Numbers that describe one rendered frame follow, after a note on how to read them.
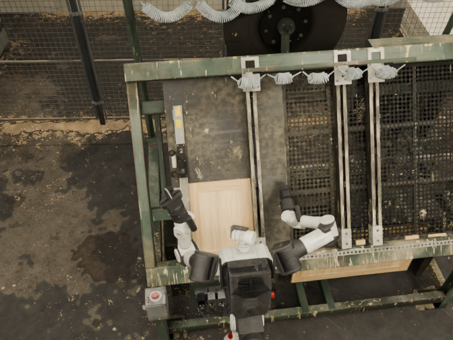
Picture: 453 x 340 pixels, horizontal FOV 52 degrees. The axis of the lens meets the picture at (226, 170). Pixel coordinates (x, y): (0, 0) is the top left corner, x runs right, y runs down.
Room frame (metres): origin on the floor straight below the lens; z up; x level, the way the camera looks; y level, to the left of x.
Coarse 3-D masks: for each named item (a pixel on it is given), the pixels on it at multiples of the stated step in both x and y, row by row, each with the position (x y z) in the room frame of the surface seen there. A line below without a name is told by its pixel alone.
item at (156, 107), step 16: (432, 80) 2.39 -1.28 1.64; (304, 96) 2.27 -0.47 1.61; (320, 96) 2.27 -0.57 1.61; (144, 112) 2.14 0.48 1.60; (160, 112) 2.15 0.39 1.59; (160, 128) 2.10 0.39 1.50; (160, 144) 2.04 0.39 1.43; (160, 160) 1.98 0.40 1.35; (160, 176) 1.92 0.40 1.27; (352, 192) 1.93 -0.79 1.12; (384, 192) 1.94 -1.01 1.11; (432, 192) 1.97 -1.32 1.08; (160, 208) 1.79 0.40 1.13
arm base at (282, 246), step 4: (288, 240) 1.40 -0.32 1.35; (276, 244) 1.39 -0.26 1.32; (280, 244) 1.37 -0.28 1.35; (284, 244) 1.36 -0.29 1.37; (288, 244) 1.35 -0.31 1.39; (292, 244) 1.36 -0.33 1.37; (272, 248) 1.36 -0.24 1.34; (276, 248) 1.34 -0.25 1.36; (280, 248) 1.33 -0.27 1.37; (284, 248) 1.33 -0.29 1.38; (288, 248) 1.33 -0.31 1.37; (272, 252) 1.33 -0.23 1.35; (276, 252) 1.33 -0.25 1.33; (276, 256) 1.31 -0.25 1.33; (276, 260) 1.30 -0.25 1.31; (280, 264) 1.29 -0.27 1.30; (280, 268) 1.27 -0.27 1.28; (300, 268) 1.27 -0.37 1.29; (280, 272) 1.26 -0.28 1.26; (284, 272) 1.27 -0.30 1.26; (288, 272) 1.26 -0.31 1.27; (292, 272) 1.25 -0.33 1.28; (296, 272) 1.26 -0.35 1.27
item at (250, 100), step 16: (256, 64) 2.24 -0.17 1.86; (256, 80) 2.08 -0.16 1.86; (256, 112) 2.10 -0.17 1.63; (256, 128) 2.05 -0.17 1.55; (256, 144) 1.99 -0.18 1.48; (256, 160) 1.94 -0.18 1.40; (256, 176) 1.90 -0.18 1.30; (256, 192) 1.82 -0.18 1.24; (256, 208) 1.76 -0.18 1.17; (256, 224) 1.70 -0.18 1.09; (256, 240) 1.64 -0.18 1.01
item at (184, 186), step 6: (174, 108) 2.11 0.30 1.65; (180, 108) 2.11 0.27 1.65; (174, 114) 2.08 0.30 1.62; (174, 120) 2.06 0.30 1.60; (180, 132) 2.02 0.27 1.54; (180, 138) 2.00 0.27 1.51; (180, 180) 1.85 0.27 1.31; (186, 180) 1.86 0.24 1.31; (180, 186) 1.83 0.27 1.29; (186, 186) 1.83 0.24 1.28; (186, 192) 1.81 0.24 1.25; (186, 198) 1.79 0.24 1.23; (186, 204) 1.77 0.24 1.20; (192, 234) 1.66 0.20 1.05
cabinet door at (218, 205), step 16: (192, 192) 1.83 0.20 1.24; (208, 192) 1.84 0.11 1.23; (224, 192) 1.84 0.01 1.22; (240, 192) 1.85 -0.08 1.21; (192, 208) 1.77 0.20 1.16; (208, 208) 1.78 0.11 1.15; (224, 208) 1.78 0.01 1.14; (240, 208) 1.79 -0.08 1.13; (208, 224) 1.72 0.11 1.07; (224, 224) 1.72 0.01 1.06; (240, 224) 1.73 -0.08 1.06; (208, 240) 1.66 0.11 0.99; (224, 240) 1.66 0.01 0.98
